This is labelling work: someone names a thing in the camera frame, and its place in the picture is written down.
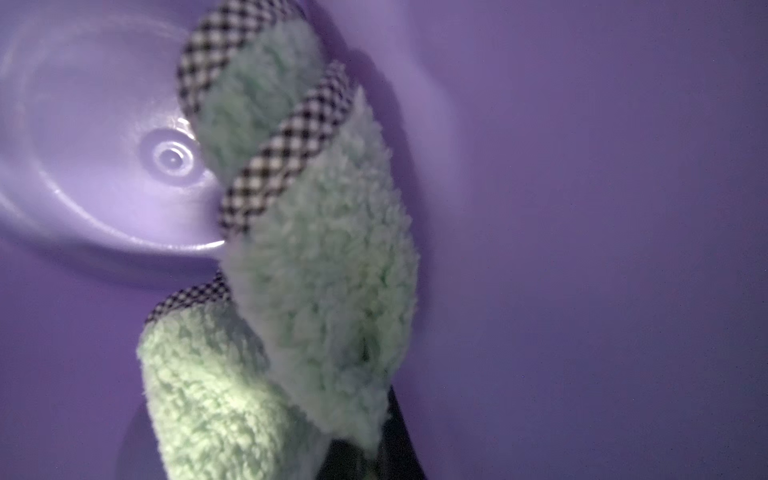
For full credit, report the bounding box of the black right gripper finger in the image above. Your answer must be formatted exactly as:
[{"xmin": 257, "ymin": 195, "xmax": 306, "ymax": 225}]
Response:
[{"xmin": 317, "ymin": 389, "xmax": 426, "ymax": 480}]

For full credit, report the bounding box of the purple plastic bucket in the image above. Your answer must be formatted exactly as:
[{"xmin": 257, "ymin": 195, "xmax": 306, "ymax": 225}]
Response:
[{"xmin": 1, "ymin": 1, "xmax": 767, "ymax": 479}]

